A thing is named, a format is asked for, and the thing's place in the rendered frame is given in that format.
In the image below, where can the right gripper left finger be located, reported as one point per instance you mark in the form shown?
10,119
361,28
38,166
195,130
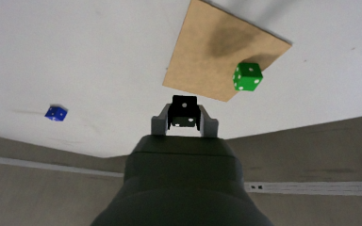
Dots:
159,123

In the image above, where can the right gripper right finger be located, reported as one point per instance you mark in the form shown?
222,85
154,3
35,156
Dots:
208,125

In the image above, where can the black die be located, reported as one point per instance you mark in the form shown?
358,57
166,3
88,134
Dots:
184,111

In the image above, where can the green die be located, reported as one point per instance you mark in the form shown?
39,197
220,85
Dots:
248,78

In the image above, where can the tan square mat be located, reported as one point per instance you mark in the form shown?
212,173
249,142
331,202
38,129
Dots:
201,62

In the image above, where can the blue die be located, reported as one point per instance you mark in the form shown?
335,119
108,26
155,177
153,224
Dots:
56,113

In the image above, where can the white table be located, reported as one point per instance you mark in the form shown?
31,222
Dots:
94,62

